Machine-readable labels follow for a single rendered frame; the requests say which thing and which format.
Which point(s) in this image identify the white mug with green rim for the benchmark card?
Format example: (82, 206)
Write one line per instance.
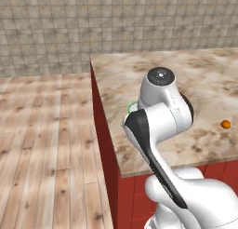
(132, 106)

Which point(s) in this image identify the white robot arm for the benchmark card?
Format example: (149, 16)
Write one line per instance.
(169, 121)

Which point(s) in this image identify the red kitchen counter cabinet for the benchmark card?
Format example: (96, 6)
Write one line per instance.
(107, 164)

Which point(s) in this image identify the small orange fruit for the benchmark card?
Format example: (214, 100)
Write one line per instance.
(226, 124)

